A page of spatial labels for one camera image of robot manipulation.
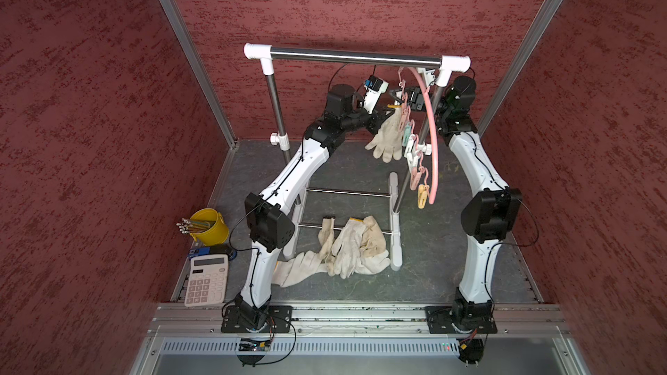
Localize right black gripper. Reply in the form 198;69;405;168
390;86;453;116

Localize pink clothespin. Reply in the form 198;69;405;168
396;80;407;109

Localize yellow cuff white glove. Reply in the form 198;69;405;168
365;109;403;163

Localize white clothespin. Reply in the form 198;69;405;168
404;134;419;168

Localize pink clip hanger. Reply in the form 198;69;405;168
393;67;439;213

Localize black cuff white glove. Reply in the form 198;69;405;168
318;217;335;262

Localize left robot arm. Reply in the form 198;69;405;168
234;84;394;328

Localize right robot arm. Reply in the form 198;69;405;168
434;76;522;331

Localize yellow clothespin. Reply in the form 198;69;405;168
418;184;430;209

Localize beige glove on pile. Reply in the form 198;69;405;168
355;216;391;275

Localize clothes rack with steel bars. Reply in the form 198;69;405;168
244;43;471;277

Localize white glove on pile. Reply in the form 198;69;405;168
331;218;372;280

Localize white glove front left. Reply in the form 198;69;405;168
271;251;328;288

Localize yellow cup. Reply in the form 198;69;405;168
189;208;229;247

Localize blue object behind calculator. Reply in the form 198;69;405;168
188;244;237;260

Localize pencils in cup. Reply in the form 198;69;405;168
176;219;215;234

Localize white calculator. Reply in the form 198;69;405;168
184;255;229;307

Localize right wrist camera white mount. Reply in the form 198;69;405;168
417;68;436;89

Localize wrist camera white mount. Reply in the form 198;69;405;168
417;68;436;89
362;75;389;114

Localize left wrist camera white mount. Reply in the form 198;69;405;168
362;75;389;114

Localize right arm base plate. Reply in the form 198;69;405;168
425;303;498;335

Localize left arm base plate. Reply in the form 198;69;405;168
221;304;294;334

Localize aluminium front rail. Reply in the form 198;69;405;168
148;302;573;339

